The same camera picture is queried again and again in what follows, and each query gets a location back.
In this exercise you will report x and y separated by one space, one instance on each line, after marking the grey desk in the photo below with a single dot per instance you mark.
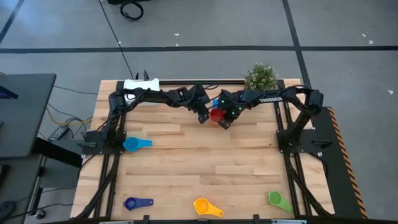
18 186

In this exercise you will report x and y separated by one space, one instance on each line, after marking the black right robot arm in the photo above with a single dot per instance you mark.
270 99

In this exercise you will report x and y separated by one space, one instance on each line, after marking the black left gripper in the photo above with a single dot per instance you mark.
199 98

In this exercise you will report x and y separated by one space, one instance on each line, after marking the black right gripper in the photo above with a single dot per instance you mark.
231 105

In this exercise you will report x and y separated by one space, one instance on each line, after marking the black hazard-striped side panel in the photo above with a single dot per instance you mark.
339 174

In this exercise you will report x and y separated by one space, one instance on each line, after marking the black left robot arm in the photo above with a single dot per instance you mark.
155 95

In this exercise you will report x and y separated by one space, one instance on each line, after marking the black caster wheel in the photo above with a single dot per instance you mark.
40 214

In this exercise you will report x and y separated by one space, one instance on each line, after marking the potted green plant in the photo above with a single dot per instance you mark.
261 77

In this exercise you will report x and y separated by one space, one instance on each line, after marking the green measuring cup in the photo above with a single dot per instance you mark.
274 198

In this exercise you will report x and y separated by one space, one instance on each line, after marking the dark blue measuring cup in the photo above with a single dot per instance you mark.
130 203

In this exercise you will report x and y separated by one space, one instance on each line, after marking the white plastic basket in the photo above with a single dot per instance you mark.
141 84

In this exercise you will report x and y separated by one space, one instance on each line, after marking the red measuring cup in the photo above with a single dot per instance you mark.
216 114

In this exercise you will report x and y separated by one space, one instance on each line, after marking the light blue measuring cup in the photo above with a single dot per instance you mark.
131 144

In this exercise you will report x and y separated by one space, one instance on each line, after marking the black power adapter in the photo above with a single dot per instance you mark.
58 133

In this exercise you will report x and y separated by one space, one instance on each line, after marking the yellow measuring cup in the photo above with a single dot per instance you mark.
201 206

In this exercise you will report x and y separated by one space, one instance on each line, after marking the black desk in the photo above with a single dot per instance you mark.
25 118

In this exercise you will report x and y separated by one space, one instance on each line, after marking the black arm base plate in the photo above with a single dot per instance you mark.
93 150
306 144

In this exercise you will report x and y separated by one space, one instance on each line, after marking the black aluminium table frame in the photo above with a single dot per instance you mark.
202 82

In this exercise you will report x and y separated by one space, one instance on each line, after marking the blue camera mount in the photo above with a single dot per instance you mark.
215 103

